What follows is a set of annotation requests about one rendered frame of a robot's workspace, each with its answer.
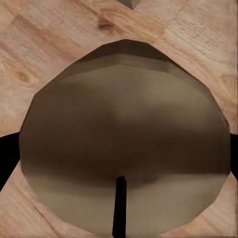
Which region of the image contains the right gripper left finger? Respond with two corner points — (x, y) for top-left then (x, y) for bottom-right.
(0, 132), (20, 191)

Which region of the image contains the pillar candle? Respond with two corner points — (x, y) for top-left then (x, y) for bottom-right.
(19, 39), (231, 238)

